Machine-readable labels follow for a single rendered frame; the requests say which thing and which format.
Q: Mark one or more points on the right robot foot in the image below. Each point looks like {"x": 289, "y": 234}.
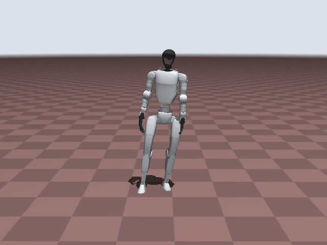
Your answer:
{"x": 142, "y": 188}

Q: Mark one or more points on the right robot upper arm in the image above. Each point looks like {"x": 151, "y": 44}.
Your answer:
{"x": 149, "y": 84}

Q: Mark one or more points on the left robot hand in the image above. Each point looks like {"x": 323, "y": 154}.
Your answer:
{"x": 182, "y": 122}

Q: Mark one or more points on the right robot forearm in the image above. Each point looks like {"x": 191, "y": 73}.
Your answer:
{"x": 144, "y": 106}

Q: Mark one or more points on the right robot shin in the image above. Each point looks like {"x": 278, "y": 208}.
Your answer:
{"x": 144, "y": 167}

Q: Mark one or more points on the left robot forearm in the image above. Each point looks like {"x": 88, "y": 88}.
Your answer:
{"x": 182, "y": 110}

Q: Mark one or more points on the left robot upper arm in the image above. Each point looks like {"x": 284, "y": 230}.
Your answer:
{"x": 183, "y": 87}

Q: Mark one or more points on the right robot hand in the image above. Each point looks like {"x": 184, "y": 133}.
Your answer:
{"x": 141, "y": 117}

